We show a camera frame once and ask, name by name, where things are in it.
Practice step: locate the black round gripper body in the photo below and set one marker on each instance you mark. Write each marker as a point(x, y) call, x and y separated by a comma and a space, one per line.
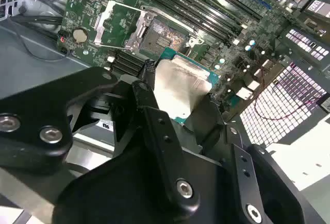
point(116, 198)

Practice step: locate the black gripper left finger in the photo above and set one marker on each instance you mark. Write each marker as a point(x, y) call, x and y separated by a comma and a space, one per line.
point(38, 105)

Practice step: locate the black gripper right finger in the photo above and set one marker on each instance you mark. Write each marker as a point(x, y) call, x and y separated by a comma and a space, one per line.
point(247, 190)

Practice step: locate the metal socket cover frame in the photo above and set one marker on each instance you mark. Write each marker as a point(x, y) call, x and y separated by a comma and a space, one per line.
point(98, 37)

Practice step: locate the silver CPU green edge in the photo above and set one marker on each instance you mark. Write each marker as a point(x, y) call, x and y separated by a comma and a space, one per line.
point(180, 85)

